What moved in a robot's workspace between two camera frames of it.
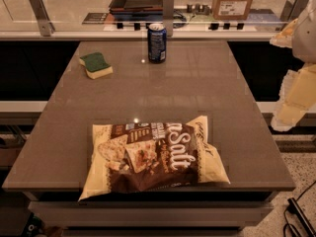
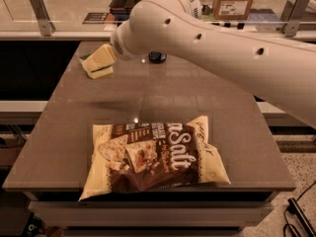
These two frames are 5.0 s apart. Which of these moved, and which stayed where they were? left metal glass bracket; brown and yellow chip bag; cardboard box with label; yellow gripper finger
Moved: yellow gripper finger
Stayed: brown and yellow chip bag; left metal glass bracket; cardboard box with label
